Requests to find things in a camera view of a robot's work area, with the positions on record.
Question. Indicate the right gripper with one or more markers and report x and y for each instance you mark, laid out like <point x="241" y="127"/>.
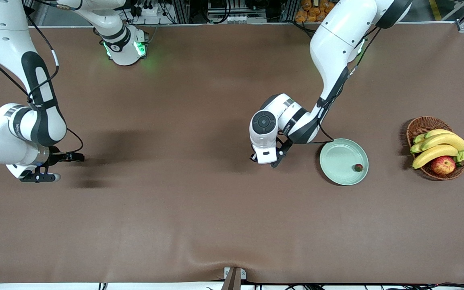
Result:
<point x="56" y="156"/>

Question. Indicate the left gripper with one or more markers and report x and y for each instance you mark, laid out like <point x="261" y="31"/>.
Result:
<point x="251" y="157"/>

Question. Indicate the red strawberry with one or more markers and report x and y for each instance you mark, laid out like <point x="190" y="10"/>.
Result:
<point x="359" y="167"/>

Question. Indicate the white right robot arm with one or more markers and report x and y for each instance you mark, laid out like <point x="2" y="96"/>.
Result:
<point x="6" y="40"/>

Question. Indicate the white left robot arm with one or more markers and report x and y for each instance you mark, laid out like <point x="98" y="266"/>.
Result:
<point x="336" y="36"/>

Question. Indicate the pale green round plate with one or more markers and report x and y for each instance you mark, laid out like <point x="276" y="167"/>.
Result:
<point x="338" y="161"/>

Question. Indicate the brown table cover sheet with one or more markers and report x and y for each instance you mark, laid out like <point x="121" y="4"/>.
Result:
<point x="175" y="221"/>

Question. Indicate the white connector block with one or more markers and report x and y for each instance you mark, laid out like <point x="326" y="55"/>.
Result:
<point x="238" y="19"/>

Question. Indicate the bag of orange bread rolls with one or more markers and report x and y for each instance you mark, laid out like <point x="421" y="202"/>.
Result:
<point x="308" y="14"/>

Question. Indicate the brown wicker basket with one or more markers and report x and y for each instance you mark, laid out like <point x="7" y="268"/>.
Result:
<point x="421" y="127"/>

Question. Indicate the white power strip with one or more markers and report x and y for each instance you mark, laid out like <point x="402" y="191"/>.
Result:
<point x="151" y="11"/>

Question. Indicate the yellow banana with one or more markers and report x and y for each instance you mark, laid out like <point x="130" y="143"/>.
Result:
<point x="445" y="140"/>
<point x="433" y="154"/>
<point x="437" y="132"/>

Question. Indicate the red yellow apple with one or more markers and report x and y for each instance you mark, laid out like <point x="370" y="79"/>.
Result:
<point x="443" y="166"/>

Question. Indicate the grey metal clamp bracket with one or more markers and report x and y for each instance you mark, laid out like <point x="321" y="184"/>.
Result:
<point x="234" y="280"/>

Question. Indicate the grey table edge rail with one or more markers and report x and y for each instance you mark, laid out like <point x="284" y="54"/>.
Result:
<point x="216" y="25"/>

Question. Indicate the aluminium frame post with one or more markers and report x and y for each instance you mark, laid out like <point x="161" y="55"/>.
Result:
<point x="182" y="12"/>
<point x="289" y="11"/>

